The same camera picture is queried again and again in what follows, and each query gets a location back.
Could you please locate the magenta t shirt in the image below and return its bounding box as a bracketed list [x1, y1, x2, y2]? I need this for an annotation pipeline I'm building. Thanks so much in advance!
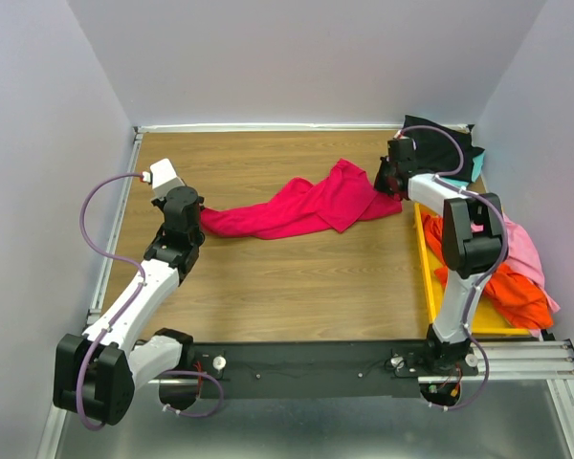
[201, 159, 402, 240]

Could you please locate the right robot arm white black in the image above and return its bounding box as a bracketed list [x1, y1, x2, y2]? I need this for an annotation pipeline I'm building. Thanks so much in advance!
[374, 134, 508, 375]

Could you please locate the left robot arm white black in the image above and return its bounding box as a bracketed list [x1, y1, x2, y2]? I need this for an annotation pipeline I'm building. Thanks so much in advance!
[53, 186, 205, 430]

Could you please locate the folded black t shirt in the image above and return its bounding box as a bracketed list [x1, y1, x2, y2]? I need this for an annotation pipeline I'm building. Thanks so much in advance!
[403, 115, 484, 180]

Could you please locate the folded teal t shirt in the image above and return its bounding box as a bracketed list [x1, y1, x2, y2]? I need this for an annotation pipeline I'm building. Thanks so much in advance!
[445, 153, 485, 186]

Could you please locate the light pink t shirt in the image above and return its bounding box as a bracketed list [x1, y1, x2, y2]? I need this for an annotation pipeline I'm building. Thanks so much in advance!
[483, 215, 560, 337]

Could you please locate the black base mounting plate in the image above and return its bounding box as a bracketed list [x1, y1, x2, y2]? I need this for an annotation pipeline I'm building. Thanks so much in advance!
[159, 339, 479, 410]

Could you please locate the yellow plastic bin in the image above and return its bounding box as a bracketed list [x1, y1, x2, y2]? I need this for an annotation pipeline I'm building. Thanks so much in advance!
[414, 204, 530, 337]

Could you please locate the orange t shirt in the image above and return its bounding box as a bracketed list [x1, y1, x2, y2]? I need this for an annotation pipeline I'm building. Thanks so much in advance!
[415, 206, 560, 336]

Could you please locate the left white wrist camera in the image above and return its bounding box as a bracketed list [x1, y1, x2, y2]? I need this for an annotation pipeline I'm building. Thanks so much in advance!
[149, 159, 185, 200]

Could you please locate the aluminium frame rail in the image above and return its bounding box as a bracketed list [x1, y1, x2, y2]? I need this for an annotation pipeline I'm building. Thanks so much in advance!
[35, 124, 574, 459]

